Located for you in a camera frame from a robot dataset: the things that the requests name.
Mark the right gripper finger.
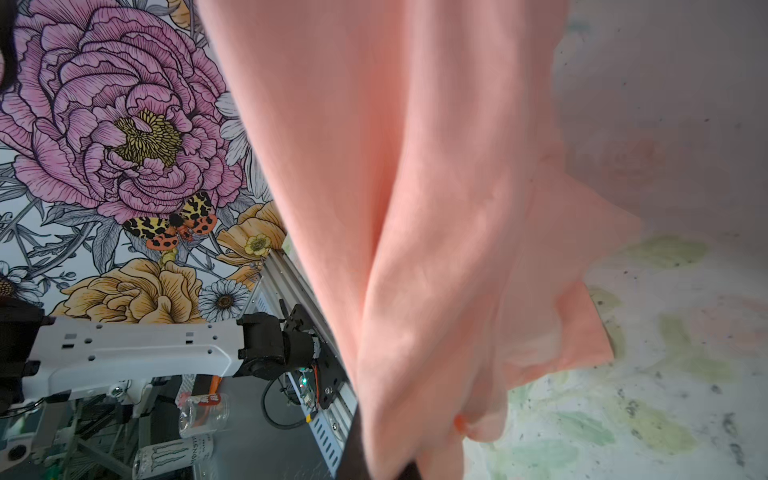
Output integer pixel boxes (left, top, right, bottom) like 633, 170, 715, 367
335, 408, 371, 480

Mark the pink printed t-shirt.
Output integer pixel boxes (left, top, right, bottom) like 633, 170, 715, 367
199, 1, 640, 479

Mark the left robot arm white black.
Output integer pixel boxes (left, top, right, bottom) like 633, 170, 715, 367
1, 297, 347, 416

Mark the monster energy drink can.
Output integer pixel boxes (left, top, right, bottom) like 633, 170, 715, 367
132, 433, 214, 480

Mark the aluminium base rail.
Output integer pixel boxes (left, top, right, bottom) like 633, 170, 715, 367
249, 251, 358, 478

